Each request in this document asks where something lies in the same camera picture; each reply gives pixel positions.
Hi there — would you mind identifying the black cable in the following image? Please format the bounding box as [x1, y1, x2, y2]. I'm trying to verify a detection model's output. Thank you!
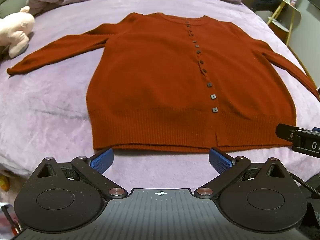
[290, 172, 320, 197]

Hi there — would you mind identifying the purple bed sheet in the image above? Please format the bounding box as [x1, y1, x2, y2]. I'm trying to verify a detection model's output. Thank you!
[0, 0, 320, 205]

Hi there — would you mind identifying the yellow side table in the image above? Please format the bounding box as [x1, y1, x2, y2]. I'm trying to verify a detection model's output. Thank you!
[266, 0, 302, 47]

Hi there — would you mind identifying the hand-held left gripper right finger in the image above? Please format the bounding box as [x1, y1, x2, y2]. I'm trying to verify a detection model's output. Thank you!
[194, 148, 292, 198]

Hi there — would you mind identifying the dark clothes pile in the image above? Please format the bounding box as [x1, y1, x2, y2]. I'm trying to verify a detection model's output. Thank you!
[251, 0, 283, 12]

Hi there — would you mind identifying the pink plush toy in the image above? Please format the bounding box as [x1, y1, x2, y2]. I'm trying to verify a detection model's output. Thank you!
[0, 6, 35, 58]

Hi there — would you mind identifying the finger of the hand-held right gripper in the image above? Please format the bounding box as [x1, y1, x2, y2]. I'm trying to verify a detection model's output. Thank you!
[275, 123, 297, 141]

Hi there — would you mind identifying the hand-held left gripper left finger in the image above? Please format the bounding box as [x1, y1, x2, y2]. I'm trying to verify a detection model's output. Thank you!
[31, 148, 127, 198]

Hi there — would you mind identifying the rust red knit cardigan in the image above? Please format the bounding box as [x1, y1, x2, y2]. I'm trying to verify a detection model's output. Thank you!
[7, 12, 320, 153]

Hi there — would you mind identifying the yellow soft object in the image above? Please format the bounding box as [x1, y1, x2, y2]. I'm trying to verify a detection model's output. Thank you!
[0, 171, 11, 191]

